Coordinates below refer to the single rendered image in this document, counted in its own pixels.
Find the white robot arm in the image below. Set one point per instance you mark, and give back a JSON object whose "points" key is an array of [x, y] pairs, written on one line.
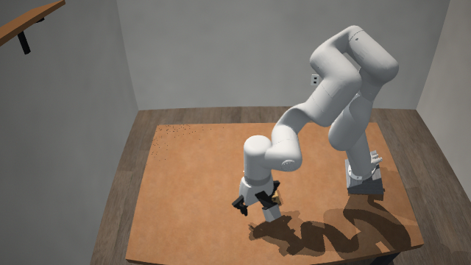
{"points": [[345, 96]]}

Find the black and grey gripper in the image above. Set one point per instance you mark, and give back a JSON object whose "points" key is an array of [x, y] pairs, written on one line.
{"points": [[247, 193]]}

